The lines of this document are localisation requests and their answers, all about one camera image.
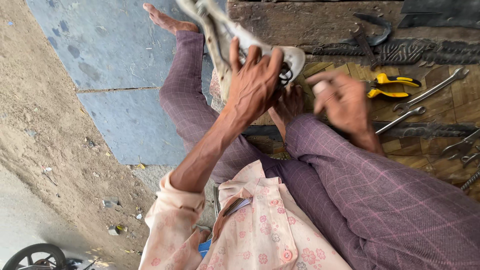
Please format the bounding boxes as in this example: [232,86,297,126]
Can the person's left hand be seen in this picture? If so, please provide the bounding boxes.
[226,37,285,125]

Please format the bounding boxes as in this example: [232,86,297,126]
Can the black rubber sheet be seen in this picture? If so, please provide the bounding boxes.
[397,0,480,29]

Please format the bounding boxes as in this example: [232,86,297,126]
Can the papers in shirt pocket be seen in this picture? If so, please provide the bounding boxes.
[223,197,253,217]

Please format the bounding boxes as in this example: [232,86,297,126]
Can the brown woven mat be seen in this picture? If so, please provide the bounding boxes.
[247,62,480,203]

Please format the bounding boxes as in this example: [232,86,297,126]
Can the grey metal pliers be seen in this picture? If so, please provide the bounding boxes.
[440,128,480,158]

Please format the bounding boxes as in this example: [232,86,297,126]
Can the person's right foot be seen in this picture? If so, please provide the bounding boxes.
[268,82,305,140]

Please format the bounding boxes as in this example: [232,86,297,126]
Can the plain black rubber strip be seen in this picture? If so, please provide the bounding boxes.
[243,121,480,140]

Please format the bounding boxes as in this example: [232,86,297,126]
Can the grey metal hand tool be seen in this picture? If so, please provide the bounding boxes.
[461,147,480,169]

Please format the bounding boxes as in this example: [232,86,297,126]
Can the short silver spanner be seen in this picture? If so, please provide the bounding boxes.
[375,106,427,136]

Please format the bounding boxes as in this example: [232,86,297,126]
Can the yellow-handled pliers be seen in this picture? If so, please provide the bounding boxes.
[367,73,422,99]

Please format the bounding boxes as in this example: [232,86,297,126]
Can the person's pink floral shirt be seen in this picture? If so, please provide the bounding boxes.
[139,159,353,270]

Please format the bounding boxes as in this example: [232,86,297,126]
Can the person's foot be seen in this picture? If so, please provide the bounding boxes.
[142,3,200,36]
[268,82,305,140]

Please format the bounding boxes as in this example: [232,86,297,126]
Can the thin metal bar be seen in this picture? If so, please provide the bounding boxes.
[213,185,222,219]

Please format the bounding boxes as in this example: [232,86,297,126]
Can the long silver spanner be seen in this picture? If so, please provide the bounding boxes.
[392,67,470,115]

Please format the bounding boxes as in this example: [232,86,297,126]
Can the black wheel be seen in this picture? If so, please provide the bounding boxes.
[2,243,67,270]

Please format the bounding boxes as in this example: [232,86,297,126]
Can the curved black rubber piece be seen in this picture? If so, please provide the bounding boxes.
[339,12,393,47]

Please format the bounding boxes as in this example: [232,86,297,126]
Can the worn beige sandal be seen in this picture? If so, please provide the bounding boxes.
[176,0,307,103]

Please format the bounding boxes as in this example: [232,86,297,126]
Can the person's right hand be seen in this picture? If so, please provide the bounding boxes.
[305,70,373,138]

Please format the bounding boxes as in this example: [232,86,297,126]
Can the rusty dark wrench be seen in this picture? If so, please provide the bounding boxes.
[350,23,382,71]

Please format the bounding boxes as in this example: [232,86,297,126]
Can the person's left foot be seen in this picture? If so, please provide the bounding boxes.
[142,3,200,36]

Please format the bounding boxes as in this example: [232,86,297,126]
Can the blue woven strap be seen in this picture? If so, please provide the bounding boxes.
[197,239,213,259]

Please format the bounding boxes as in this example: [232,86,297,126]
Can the patterned black tyre strip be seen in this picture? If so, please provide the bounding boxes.
[305,38,480,66]

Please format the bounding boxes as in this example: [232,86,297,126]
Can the dark wooden plank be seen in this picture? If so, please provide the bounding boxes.
[227,0,480,47]

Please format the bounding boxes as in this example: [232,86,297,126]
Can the threaded metal rod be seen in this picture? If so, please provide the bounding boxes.
[460,169,480,192]

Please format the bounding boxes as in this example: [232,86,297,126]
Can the person's purple checked trousers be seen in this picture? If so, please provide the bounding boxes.
[159,30,480,270]

